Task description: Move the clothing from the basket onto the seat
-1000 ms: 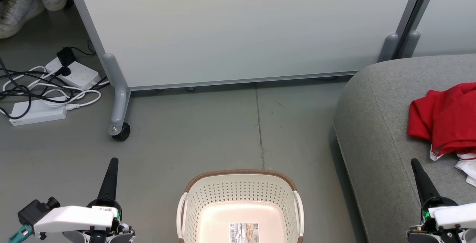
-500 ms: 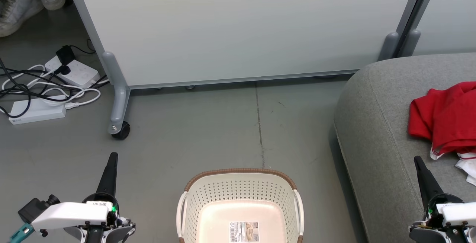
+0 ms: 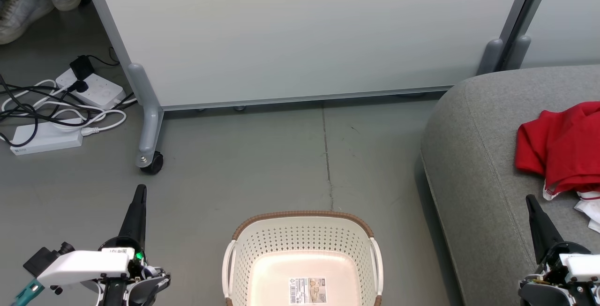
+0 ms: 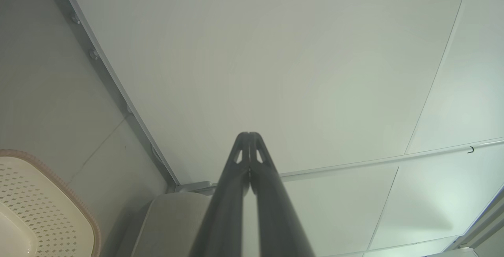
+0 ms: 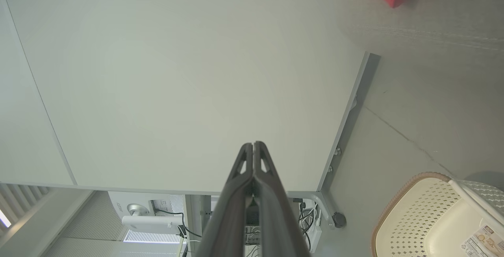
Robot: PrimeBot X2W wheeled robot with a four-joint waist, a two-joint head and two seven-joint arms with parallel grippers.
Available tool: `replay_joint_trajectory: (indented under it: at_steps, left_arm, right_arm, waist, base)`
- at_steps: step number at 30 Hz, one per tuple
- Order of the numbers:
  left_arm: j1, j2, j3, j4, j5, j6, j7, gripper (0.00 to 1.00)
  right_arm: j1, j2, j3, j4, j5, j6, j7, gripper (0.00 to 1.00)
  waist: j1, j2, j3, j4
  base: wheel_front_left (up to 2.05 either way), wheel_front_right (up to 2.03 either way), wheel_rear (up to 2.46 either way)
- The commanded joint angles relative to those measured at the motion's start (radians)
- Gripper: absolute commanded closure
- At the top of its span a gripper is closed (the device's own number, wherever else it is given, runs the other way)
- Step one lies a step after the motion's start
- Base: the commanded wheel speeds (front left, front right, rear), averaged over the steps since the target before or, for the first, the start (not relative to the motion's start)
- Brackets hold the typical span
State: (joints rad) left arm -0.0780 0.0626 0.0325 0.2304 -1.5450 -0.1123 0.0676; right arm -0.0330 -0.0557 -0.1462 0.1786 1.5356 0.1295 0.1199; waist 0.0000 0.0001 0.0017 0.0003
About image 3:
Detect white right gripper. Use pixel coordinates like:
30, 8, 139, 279
518, 194, 600, 306

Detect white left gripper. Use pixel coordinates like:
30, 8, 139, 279
37, 184, 172, 306

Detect red garment with white trim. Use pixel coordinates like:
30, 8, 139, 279
515, 102, 600, 234

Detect cream perforated laundry basket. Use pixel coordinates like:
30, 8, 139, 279
222, 210, 384, 306

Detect black caster wheel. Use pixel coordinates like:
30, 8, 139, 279
139, 151, 165, 176

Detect long grey partition leg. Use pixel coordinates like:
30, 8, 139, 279
127, 63, 164, 169

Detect grey fabric sofa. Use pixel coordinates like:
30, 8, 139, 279
420, 65, 600, 306

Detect long flat white power strip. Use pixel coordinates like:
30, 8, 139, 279
10, 118, 84, 156

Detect white power strip with plugs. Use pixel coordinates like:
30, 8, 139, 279
55, 72, 127, 110

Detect black power adapter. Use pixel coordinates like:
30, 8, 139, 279
69, 55, 96, 81

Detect short grey partition foot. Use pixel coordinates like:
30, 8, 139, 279
506, 35, 532, 70
477, 38, 505, 76

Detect paper label sticker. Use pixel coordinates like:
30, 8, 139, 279
288, 276, 328, 305

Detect narrow white partition panel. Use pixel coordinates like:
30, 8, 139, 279
509, 0, 600, 69

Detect wide white partition panel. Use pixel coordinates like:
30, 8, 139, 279
77, 0, 558, 111

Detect white power cable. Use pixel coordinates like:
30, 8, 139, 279
0, 79, 128, 139

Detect left teal connector cable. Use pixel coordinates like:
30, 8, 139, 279
8, 279, 46, 306

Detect white power strips with cables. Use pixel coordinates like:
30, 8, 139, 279
0, 46, 139, 148

